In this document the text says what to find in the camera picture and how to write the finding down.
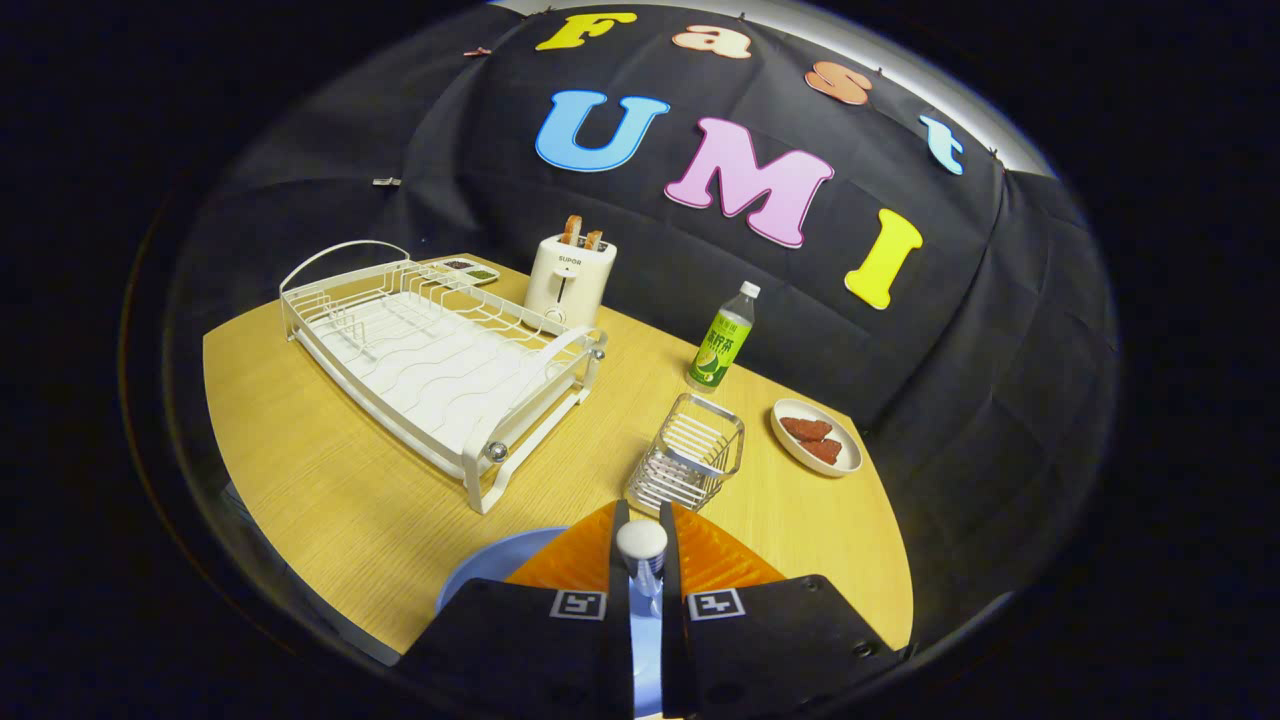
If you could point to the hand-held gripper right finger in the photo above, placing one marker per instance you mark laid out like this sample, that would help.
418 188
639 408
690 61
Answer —
780 650

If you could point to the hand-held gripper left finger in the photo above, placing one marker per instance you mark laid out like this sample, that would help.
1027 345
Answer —
520 650

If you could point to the green label drink bottle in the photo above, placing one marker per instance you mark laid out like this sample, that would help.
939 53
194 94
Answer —
718 350

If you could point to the white toaster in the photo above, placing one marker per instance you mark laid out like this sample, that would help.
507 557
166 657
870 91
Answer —
565 290

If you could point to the red meat slice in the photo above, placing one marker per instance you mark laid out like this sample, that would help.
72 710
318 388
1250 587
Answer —
806 428
824 450

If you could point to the black backdrop cloth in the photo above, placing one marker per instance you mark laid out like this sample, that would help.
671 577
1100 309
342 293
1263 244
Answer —
400 130

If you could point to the white round plate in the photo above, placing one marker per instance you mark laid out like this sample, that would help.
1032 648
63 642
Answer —
845 465

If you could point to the blue plate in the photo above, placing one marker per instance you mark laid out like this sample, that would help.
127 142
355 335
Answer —
490 570

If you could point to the white compartment snack dish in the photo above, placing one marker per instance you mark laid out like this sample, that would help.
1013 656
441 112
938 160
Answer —
465 270

